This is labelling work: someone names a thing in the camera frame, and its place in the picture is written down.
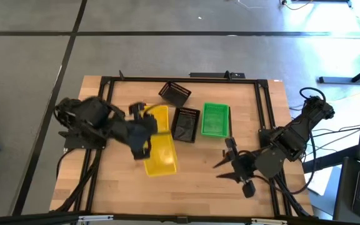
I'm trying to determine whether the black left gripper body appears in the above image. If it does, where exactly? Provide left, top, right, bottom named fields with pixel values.
left=129, top=102, right=159, bottom=148

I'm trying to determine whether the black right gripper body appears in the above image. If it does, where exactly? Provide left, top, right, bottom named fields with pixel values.
left=225, top=137, right=258, bottom=184

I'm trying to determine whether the yellow slotted plastic basket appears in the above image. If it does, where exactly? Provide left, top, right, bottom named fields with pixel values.
left=142, top=104, right=170, bottom=134
left=142, top=130, right=179, bottom=178

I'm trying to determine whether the black slotted plastic basket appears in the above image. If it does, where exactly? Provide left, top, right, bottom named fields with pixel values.
left=158, top=80, right=193, bottom=108
left=170, top=107, right=201, bottom=144

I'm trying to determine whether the green slotted plastic basket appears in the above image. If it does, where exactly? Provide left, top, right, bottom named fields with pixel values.
left=200, top=101, right=231, bottom=139

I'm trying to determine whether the white paper sheet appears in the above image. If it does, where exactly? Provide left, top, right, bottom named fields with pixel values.
left=304, top=167, right=334, bottom=196

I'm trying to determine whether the black diagonal desk bar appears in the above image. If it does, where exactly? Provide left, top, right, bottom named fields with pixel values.
left=302, top=145, right=359, bottom=174

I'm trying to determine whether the black desk leg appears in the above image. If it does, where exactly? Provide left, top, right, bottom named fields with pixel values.
left=319, top=58, right=360, bottom=84

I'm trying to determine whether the black rig crossbeam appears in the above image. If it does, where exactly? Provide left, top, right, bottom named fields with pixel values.
left=0, top=211, right=360, bottom=225

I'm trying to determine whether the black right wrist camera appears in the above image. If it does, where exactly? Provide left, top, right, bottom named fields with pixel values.
left=241, top=180, right=257, bottom=199

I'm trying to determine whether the black aluminium table frame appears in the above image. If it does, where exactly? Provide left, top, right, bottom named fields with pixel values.
left=50, top=70, right=314, bottom=219

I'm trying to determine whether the black mount bar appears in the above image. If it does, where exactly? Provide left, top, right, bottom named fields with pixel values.
left=189, top=72, right=246, bottom=79

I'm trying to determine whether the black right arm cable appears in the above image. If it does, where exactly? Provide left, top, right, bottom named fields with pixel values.
left=298, top=86, right=328, bottom=103

